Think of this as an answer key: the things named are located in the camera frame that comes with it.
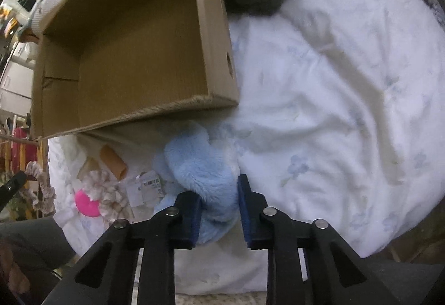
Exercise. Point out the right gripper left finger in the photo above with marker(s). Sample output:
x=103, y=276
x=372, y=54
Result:
x=186, y=226

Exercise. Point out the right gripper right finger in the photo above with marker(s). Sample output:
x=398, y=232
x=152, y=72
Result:
x=251, y=205

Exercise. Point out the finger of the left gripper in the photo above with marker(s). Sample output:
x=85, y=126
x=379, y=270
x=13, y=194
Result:
x=11, y=187

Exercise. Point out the light blue fluffy plush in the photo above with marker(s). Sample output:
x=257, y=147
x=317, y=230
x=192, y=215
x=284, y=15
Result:
x=208, y=167

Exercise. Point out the beige floral scrunchie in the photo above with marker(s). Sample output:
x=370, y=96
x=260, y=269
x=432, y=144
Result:
x=99, y=187

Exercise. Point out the pink round soft object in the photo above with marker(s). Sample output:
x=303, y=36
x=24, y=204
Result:
x=86, y=206

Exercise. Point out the wooden drying rack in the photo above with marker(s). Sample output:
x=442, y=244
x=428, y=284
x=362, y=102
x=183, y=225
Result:
x=17, y=146

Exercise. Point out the dark green sleeve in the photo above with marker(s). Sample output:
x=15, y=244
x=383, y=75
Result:
x=38, y=243

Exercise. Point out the brown cardboard tube piece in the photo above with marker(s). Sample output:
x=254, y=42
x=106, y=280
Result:
x=113, y=162

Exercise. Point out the white floral bed sheet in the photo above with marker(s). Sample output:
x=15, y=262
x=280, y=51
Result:
x=341, y=118

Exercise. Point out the brown cardboard box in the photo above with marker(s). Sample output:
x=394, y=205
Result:
x=102, y=62

